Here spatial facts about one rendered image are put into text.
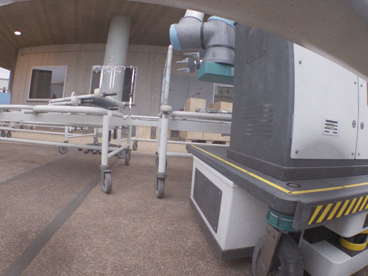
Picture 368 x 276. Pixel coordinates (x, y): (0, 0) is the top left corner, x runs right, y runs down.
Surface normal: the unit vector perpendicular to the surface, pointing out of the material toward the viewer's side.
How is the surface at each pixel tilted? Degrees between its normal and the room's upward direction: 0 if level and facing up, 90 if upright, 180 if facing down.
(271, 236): 90
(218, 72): 90
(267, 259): 90
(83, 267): 0
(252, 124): 90
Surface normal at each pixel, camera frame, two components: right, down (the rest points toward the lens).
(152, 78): 0.15, 0.07
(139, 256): 0.07, -1.00
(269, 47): -0.98, -0.06
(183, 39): -0.25, 0.61
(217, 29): -0.27, 0.04
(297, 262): 0.18, -0.55
